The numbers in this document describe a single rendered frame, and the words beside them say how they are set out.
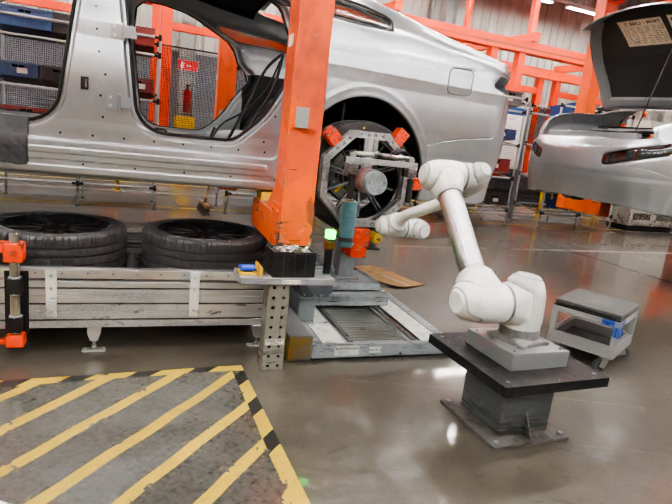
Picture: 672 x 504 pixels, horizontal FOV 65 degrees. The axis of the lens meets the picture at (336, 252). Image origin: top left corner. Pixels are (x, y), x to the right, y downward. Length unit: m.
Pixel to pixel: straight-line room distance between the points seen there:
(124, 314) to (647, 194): 3.89
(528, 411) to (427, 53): 2.04
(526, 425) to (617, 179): 2.94
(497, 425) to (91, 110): 2.33
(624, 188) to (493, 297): 2.93
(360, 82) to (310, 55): 0.69
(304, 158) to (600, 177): 3.03
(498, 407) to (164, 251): 1.68
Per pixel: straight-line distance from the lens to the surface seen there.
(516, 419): 2.29
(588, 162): 5.00
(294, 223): 2.51
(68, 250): 2.68
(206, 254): 2.67
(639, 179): 4.82
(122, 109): 2.93
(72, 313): 2.63
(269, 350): 2.47
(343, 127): 3.07
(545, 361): 2.23
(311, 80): 2.49
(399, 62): 3.23
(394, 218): 2.78
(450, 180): 2.32
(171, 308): 2.62
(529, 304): 2.16
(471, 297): 2.03
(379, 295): 3.28
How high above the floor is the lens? 1.08
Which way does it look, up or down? 12 degrees down
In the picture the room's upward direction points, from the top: 7 degrees clockwise
